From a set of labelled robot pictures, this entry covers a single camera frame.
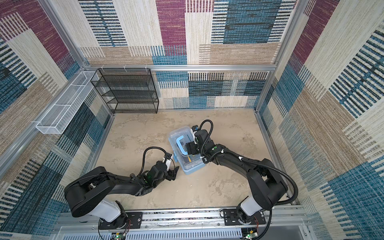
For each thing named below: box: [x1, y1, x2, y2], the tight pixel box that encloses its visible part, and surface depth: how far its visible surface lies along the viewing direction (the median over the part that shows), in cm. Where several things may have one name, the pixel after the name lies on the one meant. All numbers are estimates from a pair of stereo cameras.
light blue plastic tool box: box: [168, 125, 206, 176], surface depth 87 cm
